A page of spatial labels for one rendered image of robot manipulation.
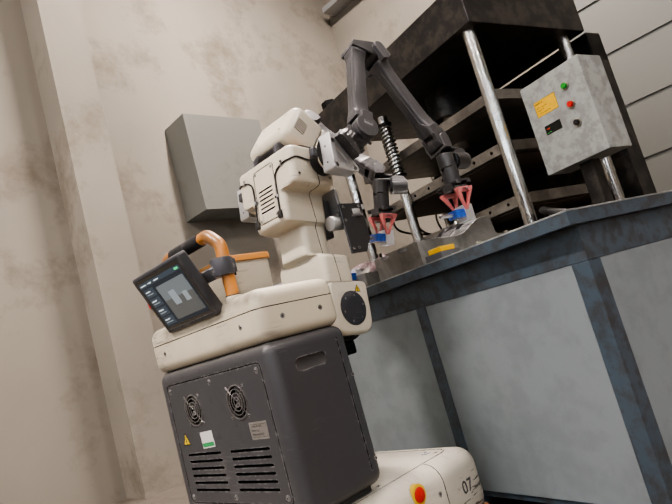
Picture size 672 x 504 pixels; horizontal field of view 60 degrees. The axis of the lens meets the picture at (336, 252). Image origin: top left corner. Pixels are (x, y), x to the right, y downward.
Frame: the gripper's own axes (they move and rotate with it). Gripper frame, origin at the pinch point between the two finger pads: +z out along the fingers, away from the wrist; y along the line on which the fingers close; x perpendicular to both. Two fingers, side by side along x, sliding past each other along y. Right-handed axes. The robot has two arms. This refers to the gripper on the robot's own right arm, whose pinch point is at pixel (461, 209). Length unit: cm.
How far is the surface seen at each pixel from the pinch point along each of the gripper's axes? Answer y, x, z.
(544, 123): 10, -73, -34
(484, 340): -8.1, 15.8, 42.5
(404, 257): 18.6, 14.1, 9.6
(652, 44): 73, -326, -122
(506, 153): 23, -60, -26
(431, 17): 36, -56, -100
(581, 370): -38, 16, 55
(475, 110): 40, -70, -55
